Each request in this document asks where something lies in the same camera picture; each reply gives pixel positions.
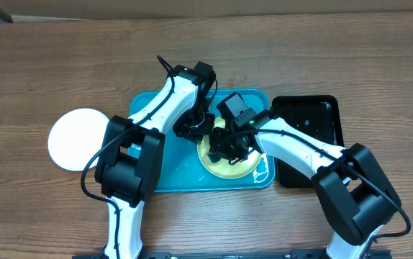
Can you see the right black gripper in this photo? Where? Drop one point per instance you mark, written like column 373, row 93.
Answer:
column 220, row 149

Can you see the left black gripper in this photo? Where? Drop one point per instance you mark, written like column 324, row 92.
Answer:
column 196, row 136

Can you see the light green plate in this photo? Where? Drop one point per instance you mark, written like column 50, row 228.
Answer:
column 223, row 169

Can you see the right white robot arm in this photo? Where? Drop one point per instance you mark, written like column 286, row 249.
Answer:
column 356, row 196

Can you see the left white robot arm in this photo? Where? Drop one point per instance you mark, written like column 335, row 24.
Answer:
column 131, row 157

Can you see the teal plastic tray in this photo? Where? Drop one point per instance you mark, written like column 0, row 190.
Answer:
column 182, row 170

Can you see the black plastic tray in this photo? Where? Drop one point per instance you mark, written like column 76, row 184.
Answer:
column 317, row 116

